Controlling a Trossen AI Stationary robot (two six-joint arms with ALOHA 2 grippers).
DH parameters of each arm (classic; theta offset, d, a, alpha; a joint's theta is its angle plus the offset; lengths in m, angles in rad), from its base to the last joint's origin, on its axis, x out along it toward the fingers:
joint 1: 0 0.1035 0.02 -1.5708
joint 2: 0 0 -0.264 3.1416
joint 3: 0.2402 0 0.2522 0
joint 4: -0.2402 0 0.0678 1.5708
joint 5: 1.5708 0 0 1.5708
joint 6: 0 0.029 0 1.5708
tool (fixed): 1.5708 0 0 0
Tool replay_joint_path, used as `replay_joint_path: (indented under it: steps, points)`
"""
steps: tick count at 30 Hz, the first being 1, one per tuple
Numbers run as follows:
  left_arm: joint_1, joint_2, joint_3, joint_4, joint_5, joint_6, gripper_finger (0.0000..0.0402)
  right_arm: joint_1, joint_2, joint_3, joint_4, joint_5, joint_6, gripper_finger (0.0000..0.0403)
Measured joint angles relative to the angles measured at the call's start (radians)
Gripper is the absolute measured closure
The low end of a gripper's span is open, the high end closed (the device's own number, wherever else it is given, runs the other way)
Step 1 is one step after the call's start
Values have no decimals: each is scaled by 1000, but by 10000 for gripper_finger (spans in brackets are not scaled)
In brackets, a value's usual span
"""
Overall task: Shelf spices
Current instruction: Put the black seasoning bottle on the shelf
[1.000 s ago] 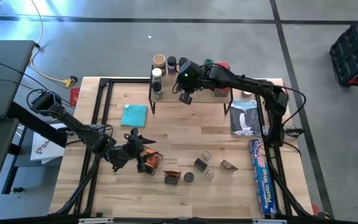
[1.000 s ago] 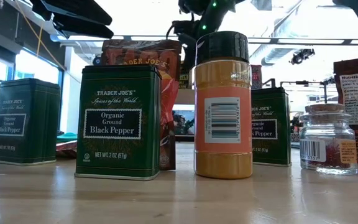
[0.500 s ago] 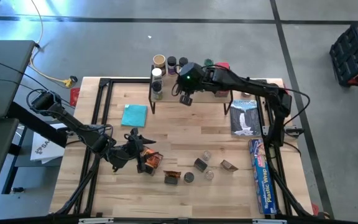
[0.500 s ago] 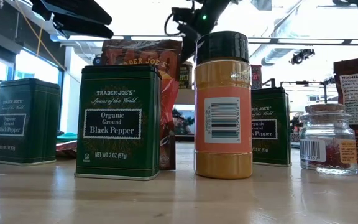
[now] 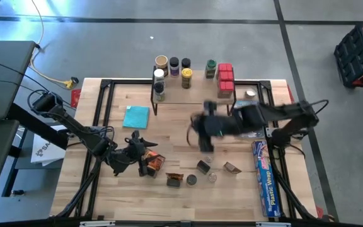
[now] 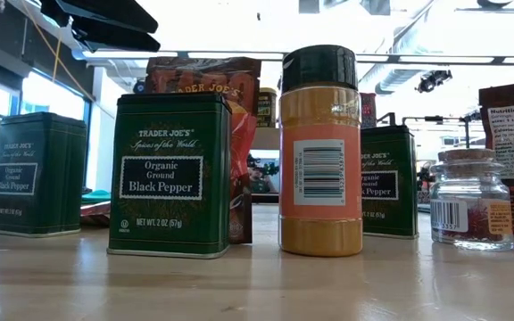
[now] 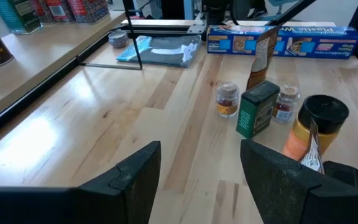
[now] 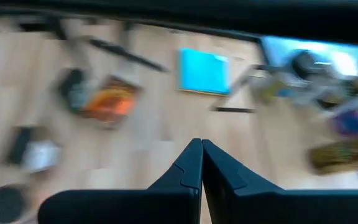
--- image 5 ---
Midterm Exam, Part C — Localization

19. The wooden shelf riser black frame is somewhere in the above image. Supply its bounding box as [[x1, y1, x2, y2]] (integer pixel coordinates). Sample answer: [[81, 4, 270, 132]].
[[151, 64, 238, 117]]

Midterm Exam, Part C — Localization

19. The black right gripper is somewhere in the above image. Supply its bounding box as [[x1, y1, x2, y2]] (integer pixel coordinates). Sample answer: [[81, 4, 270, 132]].
[[196, 100, 244, 154]]

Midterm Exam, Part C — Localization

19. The green lid spice jar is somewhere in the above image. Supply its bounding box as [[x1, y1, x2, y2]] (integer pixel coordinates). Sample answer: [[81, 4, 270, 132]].
[[205, 59, 217, 79]]

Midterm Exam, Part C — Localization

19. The black diagonal stand beam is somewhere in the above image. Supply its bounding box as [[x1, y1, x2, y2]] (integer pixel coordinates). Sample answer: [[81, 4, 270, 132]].
[[6, 103, 69, 151]]

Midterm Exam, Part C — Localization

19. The orange taco mix packet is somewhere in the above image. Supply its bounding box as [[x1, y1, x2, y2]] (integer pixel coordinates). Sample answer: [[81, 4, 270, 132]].
[[165, 172, 185, 182], [143, 148, 166, 173]]

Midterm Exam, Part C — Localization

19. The thin black desk cable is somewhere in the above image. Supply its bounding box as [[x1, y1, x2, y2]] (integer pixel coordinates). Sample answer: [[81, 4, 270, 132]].
[[0, 55, 49, 92]]

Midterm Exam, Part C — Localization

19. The white lid spice jar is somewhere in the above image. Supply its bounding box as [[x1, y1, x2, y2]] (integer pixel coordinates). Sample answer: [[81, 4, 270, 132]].
[[153, 68, 166, 86]]

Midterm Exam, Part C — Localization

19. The black front frame bar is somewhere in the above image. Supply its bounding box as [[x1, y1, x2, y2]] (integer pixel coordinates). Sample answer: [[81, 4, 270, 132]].
[[0, 216, 363, 227]]

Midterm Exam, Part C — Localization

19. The red black tool case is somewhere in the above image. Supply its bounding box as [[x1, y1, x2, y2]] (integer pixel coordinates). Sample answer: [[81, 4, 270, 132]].
[[333, 23, 363, 88]]

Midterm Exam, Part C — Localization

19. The teal cleaning cloth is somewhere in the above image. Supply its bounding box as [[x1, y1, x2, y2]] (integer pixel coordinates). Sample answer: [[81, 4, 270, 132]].
[[122, 105, 151, 130]]

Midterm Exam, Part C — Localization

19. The brown seasoning packet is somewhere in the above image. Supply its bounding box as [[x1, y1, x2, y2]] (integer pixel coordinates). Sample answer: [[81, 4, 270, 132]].
[[222, 161, 243, 175]]

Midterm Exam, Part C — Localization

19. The blue plastic wrap box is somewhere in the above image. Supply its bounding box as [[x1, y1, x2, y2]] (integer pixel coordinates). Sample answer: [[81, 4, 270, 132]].
[[251, 138, 282, 218]]

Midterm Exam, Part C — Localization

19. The yellow lid dark spice jar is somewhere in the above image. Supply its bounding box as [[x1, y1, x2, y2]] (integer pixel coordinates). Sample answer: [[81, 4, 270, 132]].
[[181, 67, 193, 90]]

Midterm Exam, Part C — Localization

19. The black aluminium table frame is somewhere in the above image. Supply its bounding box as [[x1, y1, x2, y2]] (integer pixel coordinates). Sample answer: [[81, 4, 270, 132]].
[[54, 78, 320, 221]]

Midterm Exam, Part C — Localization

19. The blue metal leg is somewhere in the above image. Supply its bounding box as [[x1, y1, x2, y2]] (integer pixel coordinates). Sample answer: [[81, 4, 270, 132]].
[[1, 127, 28, 198]]

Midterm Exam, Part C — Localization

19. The black lid purple label jar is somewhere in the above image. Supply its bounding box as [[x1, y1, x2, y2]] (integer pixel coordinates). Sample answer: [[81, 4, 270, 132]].
[[169, 56, 180, 78]]

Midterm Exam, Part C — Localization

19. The yellow black power plug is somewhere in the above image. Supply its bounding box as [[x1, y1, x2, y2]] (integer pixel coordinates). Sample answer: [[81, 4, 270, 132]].
[[63, 76, 80, 90]]

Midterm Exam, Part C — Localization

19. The yellow power cable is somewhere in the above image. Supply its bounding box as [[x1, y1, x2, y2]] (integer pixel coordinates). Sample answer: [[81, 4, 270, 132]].
[[28, 0, 72, 86]]

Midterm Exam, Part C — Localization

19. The green black pepper tin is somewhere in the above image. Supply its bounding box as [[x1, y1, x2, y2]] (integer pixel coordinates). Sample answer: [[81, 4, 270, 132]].
[[196, 160, 211, 175], [166, 176, 182, 189], [142, 168, 158, 179]]

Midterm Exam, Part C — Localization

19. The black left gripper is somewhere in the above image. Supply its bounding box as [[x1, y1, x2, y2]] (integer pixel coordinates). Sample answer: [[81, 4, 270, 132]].
[[108, 129, 159, 177]]

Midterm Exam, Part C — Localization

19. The black lid olive label jar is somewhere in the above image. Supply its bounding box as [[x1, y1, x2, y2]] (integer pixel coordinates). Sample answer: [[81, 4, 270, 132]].
[[154, 81, 166, 103]]

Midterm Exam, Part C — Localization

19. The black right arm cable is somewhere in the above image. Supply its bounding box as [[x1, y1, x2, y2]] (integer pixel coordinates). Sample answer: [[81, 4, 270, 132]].
[[186, 99, 330, 148]]

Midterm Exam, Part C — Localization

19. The tan lid spice jar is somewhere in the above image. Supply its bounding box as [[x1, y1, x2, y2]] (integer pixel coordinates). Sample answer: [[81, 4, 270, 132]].
[[154, 55, 169, 78]]

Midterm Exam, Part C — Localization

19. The silver front bracket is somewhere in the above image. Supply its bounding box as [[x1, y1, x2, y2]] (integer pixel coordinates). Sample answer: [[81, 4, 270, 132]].
[[79, 220, 116, 227], [255, 221, 292, 227]]

